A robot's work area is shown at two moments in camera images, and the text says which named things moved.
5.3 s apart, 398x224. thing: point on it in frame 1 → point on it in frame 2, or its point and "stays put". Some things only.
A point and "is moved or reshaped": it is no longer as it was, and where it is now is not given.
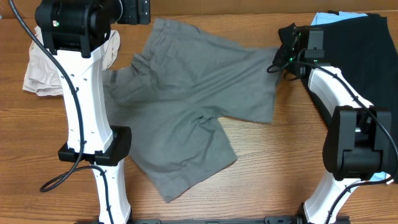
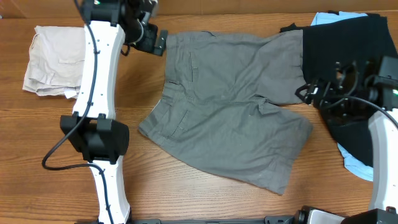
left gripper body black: [126, 12] → [147, 43]
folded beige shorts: [44, 76] stays put
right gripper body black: [286, 43] → [313, 93]
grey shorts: [182, 81] is moved or reshaped
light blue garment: [326, 17] stays put
